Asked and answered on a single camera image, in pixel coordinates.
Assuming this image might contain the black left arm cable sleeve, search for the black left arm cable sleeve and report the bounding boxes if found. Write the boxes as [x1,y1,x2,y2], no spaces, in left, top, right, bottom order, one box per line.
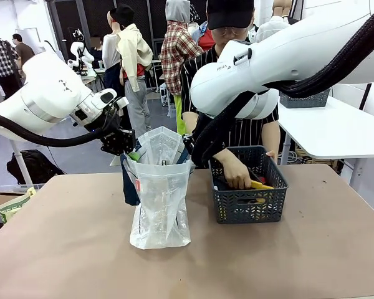
[0,107,103,148]

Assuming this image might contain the yellow-green tag object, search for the yellow-green tag object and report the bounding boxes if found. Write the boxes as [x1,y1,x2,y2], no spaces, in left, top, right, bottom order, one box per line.
[0,186,37,225]

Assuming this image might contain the whiteboard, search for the whiteboard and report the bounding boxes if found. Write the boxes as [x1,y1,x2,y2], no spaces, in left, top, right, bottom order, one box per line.
[22,27,42,48]

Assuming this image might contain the mannequin with plaid shirt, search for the mannequin with plaid shirt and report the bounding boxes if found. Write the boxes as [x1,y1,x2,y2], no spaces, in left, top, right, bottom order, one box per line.
[159,0,207,135]

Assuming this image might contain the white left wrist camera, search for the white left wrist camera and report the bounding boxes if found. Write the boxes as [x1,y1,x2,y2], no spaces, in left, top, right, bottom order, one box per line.
[113,96,130,117]

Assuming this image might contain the person's left forearm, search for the person's left forearm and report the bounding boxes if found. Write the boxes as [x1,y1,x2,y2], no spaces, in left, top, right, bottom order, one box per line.
[261,119,282,154]

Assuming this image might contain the dark grey plastic basket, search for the dark grey plastic basket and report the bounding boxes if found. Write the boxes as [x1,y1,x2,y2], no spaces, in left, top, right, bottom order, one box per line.
[208,145,290,225]
[278,88,332,109]

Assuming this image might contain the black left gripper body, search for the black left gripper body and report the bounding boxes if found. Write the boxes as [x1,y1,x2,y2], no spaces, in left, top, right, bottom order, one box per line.
[100,121,137,157]

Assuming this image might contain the yellow packaged item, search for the yellow packaged item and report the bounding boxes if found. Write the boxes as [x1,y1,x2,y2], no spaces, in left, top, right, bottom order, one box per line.
[249,179,276,191]

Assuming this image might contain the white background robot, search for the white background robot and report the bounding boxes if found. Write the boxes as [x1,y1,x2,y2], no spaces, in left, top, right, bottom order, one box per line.
[67,39,96,76]

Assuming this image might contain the mannequin with red shirt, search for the mannequin with red shirt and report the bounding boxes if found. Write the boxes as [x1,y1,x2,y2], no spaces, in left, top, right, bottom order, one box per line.
[191,19,216,52]

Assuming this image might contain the black bag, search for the black bag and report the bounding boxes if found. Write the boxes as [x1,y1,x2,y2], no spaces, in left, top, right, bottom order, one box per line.
[6,149,66,186]

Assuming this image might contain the mannequin in white top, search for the mannequin in white top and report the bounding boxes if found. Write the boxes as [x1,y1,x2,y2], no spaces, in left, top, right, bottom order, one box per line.
[102,11,125,92]

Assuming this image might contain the clear shopping bag navy handles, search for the clear shopping bag navy handles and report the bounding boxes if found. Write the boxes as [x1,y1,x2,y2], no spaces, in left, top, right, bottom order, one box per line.
[120,125,196,250]

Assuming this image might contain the person's right forearm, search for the person's right forearm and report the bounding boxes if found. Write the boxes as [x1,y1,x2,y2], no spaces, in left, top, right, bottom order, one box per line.
[209,146,236,166]

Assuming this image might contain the black arm cable sleeve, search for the black arm cable sleeve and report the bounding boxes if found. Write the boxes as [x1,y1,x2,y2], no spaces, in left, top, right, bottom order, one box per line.
[0,107,103,148]
[191,1,374,168]

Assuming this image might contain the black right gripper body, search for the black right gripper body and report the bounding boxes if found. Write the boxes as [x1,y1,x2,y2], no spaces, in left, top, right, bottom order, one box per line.
[181,133,195,156]

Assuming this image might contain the person's right hand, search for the person's right hand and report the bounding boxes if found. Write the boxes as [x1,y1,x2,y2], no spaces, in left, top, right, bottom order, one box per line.
[219,148,254,191]

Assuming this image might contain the black right arm cable sleeve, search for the black right arm cable sleeve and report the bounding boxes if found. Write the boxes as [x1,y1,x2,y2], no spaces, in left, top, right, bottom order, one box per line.
[191,1,374,168]

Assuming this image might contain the person in plaid shirt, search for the person in plaid shirt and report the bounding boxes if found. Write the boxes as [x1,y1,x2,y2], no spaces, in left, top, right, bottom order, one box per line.
[0,24,20,101]

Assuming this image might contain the mannequin with cream jacket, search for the mannequin with cream jacket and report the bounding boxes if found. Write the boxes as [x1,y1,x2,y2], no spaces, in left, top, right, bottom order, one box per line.
[108,2,155,138]

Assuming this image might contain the person in brown shirt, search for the person in brown shirt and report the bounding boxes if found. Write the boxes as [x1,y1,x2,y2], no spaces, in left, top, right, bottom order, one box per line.
[12,33,36,73]

